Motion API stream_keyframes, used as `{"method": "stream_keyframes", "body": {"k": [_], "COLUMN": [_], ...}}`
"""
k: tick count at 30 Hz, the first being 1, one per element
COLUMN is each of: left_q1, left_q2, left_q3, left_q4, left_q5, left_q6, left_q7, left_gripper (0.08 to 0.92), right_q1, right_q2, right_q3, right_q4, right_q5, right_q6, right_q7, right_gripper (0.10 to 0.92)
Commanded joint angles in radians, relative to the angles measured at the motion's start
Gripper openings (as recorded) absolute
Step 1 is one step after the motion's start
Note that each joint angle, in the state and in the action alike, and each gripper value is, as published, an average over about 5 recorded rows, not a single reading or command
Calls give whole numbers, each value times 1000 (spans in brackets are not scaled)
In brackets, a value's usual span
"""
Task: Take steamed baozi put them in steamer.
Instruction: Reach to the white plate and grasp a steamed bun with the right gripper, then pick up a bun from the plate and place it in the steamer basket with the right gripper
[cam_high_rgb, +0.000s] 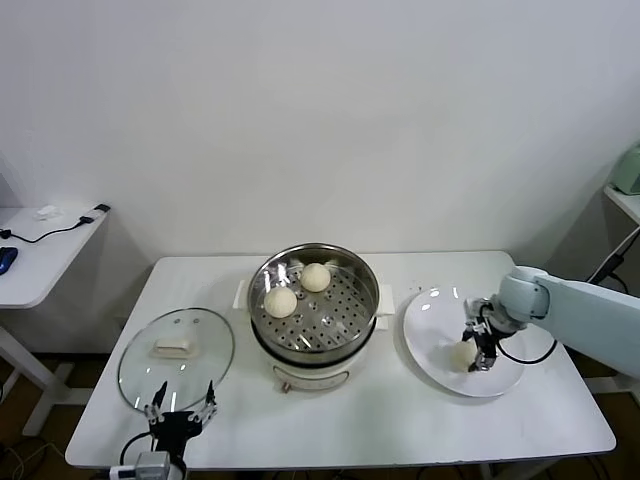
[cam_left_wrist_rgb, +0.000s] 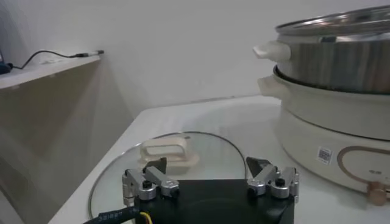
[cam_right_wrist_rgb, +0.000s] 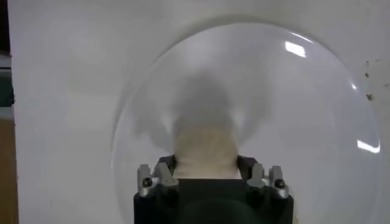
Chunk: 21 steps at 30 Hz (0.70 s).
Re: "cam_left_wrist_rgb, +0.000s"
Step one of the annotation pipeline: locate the stainless steel steamer basket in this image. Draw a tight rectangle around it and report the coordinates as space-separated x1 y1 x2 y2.
252 4 390 95

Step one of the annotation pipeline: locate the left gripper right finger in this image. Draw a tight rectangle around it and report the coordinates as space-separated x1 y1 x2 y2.
246 156 300 204

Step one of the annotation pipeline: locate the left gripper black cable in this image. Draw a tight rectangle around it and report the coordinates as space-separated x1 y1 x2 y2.
83 206 153 224

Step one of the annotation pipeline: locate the black adapter plug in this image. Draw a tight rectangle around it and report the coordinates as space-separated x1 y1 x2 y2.
74 50 105 58

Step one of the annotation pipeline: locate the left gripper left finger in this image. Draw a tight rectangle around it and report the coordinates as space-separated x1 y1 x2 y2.
121 156 180 208

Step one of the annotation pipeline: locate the blue computer mouse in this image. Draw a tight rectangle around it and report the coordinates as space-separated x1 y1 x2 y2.
0 50 15 75

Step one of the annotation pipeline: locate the thin black desk cable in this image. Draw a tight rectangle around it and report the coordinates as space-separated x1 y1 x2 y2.
7 50 77 70

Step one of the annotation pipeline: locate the glass pot lid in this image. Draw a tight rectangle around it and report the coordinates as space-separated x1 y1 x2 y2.
88 131 247 220

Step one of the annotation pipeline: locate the white side desk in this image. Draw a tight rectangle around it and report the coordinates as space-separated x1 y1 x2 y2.
0 54 102 91

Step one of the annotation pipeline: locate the white electric cooker base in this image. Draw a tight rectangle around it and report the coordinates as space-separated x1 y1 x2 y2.
257 65 390 206

